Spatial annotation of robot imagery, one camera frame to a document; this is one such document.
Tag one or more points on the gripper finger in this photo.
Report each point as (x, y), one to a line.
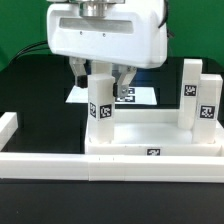
(78, 68)
(126, 75)

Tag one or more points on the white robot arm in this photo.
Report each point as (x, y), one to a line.
(130, 33)

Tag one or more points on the fiducial marker sheet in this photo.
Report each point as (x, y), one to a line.
(136, 95)

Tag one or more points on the white U-shaped obstacle fence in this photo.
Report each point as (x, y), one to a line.
(103, 167)

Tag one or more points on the white desk tabletop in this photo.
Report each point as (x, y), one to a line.
(154, 132)

